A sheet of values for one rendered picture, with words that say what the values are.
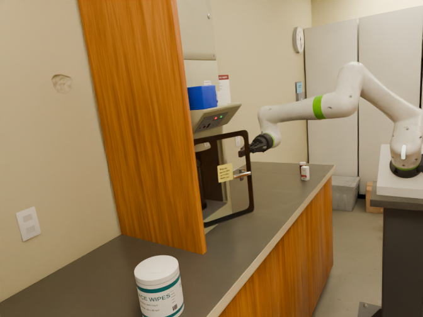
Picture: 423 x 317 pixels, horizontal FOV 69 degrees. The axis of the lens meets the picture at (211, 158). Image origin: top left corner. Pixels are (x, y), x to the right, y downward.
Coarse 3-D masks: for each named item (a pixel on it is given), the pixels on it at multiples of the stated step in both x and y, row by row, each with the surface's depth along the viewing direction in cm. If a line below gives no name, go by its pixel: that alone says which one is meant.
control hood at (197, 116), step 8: (232, 104) 135; (240, 104) 141; (192, 112) 119; (200, 112) 117; (208, 112) 120; (216, 112) 126; (224, 112) 133; (232, 112) 140; (192, 120) 120; (200, 120) 120; (224, 120) 141; (192, 128) 121
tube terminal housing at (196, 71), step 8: (184, 64) 124; (192, 64) 128; (200, 64) 133; (208, 64) 138; (216, 64) 143; (192, 72) 128; (200, 72) 133; (208, 72) 138; (216, 72) 144; (192, 80) 128; (200, 80) 133; (216, 80) 144; (216, 88) 144; (216, 128) 145; (200, 136) 135
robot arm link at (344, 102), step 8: (336, 88) 138; (344, 88) 134; (352, 88) 133; (320, 96) 141; (328, 96) 137; (336, 96) 134; (344, 96) 132; (352, 96) 131; (320, 104) 139; (328, 104) 136; (336, 104) 133; (344, 104) 131; (352, 104) 131; (320, 112) 140; (328, 112) 137; (336, 112) 135; (344, 112) 133; (352, 112) 133
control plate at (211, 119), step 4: (208, 116) 123; (212, 116) 126; (216, 116) 129; (224, 116) 137; (204, 120) 123; (208, 120) 126; (212, 120) 129; (216, 120) 133; (220, 120) 137; (200, 124) 123; (204, 124) 126; (216, 124) 137; (200, 128) 127; (204, 128) 130; (208, 128) 134
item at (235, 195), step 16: (208, 144) 130; (224, 144) 134; (240, 144) 138; (208, 160) 131; (224, 160) 135; (240, 160) 139; (208, 176) 132; (208, 192) 133; (224, 192) 137; (240, 192) 142; (208, 208) 135; (224, 208) 139; (240, 208) 143; (208, 224) 136
